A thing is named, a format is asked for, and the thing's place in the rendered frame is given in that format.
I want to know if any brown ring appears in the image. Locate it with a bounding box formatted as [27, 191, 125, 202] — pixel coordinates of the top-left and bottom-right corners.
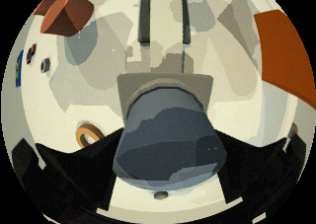
[75, 122, 104, 148]

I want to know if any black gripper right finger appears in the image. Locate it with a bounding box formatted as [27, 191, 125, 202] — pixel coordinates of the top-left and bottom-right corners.
[214, 129, 287, 204]

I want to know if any grey hex nut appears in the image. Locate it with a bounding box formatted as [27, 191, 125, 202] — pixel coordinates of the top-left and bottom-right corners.
[39, 58, 50, 74]

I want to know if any dark grey cylinder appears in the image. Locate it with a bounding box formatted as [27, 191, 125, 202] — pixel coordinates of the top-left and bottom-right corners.
[112, 86, 228, 191]

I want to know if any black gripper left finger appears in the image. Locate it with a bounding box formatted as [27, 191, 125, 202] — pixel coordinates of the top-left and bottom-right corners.
[36, 126, 123, 211]

